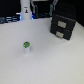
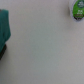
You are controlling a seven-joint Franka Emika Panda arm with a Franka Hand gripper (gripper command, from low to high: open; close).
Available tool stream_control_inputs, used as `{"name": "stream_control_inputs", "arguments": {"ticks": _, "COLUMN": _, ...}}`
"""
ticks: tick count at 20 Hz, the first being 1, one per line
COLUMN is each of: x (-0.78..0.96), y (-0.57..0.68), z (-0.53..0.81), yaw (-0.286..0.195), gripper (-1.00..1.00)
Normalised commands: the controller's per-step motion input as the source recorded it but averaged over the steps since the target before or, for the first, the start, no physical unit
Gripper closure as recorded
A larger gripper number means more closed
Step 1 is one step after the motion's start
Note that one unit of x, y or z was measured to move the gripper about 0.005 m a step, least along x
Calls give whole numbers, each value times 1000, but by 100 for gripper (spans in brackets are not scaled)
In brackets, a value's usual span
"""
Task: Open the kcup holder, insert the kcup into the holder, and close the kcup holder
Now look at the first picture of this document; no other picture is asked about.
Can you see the black kcup holder drawer box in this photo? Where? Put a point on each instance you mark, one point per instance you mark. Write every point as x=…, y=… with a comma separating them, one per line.
x=62, y=26

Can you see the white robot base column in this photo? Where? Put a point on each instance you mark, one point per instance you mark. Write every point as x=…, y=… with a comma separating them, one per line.
x=25, y=10

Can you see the white kcup green lid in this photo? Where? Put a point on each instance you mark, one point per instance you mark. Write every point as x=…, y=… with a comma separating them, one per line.
x=26, y=47

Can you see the dark equipment with blue light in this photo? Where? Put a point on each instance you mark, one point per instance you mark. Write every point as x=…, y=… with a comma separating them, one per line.
x=15, y=18

